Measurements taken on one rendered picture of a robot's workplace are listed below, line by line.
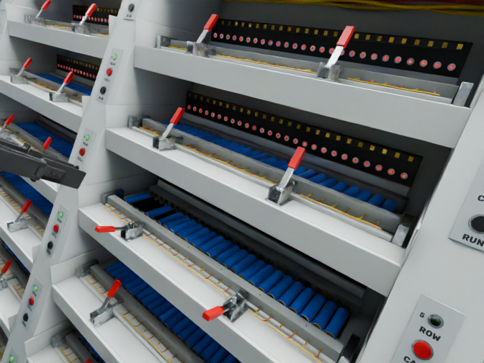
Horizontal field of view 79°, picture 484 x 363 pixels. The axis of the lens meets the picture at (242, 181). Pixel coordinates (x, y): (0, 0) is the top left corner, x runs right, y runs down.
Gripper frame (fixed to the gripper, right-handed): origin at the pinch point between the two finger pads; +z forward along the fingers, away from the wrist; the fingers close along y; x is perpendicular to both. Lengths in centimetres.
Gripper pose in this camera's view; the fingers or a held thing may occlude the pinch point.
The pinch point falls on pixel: (55, 170)
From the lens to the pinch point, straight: 54.5
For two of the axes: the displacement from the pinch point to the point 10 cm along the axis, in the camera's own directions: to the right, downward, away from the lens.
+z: 4.1, 2.8, 8.7
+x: -4.5, 8.9, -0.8
